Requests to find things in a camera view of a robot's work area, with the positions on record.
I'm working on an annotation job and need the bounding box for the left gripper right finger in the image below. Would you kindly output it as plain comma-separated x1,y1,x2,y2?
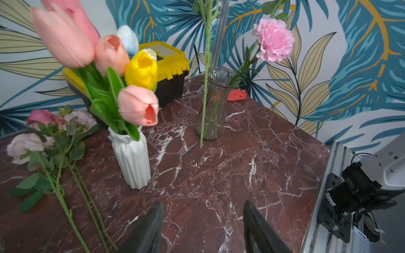
243,200,291,253

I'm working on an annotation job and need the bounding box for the pale blue flower stem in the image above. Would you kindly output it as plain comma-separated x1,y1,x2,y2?
192,0,219,148

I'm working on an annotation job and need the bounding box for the double pink peony stem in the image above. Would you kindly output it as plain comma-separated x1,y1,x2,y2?
59,105,117,253

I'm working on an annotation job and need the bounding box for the white ribbed vase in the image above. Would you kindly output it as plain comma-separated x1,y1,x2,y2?
108,126,151,189

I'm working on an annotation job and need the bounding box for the tulip bouquet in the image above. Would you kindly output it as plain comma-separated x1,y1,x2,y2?
30,1,159,141

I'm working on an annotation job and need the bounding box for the pink carnation flower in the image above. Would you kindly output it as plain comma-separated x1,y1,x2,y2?
227,18,295,87

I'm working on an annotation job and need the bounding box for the light pink rose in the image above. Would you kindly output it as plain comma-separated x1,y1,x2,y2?
7,132,90,253

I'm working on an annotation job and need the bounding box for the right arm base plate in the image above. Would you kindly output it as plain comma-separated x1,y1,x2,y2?
317,173,352,244

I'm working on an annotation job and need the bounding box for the red glove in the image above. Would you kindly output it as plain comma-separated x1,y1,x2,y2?
227,89,247,102

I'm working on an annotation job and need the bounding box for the yellow black toolbox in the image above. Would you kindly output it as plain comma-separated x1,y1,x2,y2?
63,42,190,109

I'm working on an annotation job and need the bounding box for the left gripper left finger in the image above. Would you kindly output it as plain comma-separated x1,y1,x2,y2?
118,202,164,253

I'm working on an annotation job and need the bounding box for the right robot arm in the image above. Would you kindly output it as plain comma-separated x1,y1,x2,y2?
317,135,405,244

